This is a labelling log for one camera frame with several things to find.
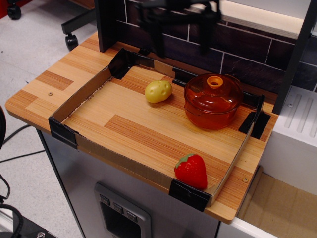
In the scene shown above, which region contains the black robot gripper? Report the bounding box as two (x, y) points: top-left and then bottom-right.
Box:
(137, 0), (221, 58)

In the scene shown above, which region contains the orange transparent pot lid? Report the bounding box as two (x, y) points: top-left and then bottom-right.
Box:
(184, 73), (243, 116)

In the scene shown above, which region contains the orange transparent plastic pot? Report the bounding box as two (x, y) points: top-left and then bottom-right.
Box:
(183, 74), (244, 130)

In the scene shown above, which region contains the yellow toy potato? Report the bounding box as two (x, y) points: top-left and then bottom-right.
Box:
(145, 80), (173, 103)

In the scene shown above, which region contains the light wooden shelf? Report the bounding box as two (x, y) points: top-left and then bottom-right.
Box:
(219, 0), (304, 39)

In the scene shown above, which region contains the black office chair base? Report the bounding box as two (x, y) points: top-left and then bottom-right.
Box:
(61, 9), (96, 51)

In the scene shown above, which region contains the red toy strawberry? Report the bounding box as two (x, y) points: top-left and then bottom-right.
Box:
(174, 154), (208, 190)

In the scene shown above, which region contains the black caster wheel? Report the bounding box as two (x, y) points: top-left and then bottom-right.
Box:
(7, 5), (22, 20)

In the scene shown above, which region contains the white toy sink unit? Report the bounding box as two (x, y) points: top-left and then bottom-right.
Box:
(260, 86), (317, 194)

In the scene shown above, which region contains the cardboard fence with black tape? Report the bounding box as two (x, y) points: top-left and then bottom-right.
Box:
(49, 49), (275, 211)

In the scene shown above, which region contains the grey oven control panel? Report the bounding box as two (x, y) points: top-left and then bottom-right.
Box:
(94, 183), (152, 238)

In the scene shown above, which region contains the black vertical post left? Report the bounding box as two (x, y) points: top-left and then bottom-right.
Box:
(95, 0), (125, 52)

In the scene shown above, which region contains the black vertical post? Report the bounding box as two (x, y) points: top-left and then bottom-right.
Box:
(272, 0), (317, 115)
(95, 0), (125, 52)

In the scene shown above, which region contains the black vertical post right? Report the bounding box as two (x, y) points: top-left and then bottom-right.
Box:
(272, 0), (317, 115)

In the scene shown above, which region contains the black cable on floor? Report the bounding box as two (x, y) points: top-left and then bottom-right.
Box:
(0, 123), (47, 199)

